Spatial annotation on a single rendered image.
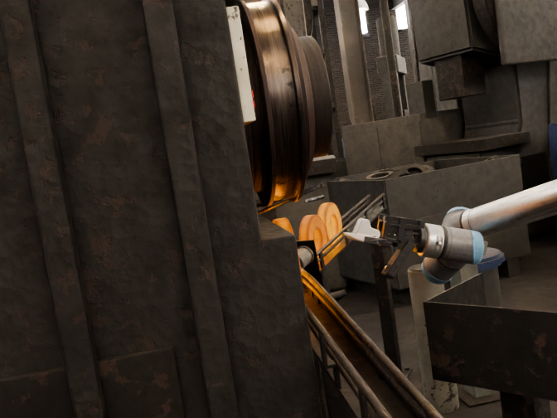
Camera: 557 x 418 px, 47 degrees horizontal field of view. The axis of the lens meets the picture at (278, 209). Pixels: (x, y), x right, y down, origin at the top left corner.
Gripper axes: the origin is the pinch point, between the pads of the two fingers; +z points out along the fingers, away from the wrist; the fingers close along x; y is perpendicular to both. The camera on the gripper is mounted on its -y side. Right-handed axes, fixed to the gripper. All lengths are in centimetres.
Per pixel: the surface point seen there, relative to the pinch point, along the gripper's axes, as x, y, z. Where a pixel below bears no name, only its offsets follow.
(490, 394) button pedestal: -52, -53, -76
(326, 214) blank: -43.3, 3.4, -3.8
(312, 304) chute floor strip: 24.9, -14.3, 12.3
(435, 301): 59, -5, -1
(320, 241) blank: -37.6, -5.4, -1.7
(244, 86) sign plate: 61, 25, 37
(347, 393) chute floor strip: 68, -19, 15
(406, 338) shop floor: -132, -54, -74
